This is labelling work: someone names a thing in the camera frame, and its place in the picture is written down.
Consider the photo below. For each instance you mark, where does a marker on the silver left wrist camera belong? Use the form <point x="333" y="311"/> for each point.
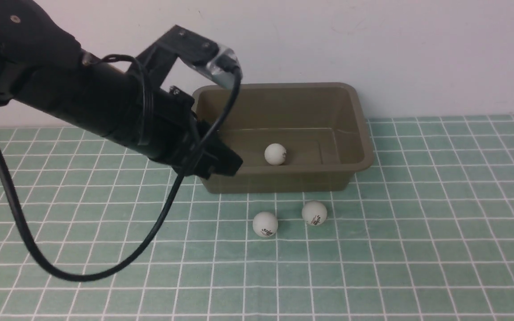
<point x="220" y="68"/>

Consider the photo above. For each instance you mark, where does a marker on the white table-tennis ball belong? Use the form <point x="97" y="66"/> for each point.
<point x="314" y="213"/>
<point x="265" y="224"/>
<point x="275" y="154"/>

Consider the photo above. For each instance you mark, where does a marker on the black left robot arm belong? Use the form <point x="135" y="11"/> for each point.
<point x="118" y="97"/>

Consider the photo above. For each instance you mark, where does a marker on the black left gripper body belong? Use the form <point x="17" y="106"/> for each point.
<point x="167" y="119"/>

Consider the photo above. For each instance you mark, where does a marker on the olive plastic bin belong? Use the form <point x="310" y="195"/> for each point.
<point x="321" y="125"/>

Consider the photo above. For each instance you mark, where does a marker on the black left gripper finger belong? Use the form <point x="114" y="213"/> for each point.
<point x="217" y="158"/>

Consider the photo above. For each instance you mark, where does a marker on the green checkered tablecloth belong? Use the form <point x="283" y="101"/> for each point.
<point x="426" y="233"/>

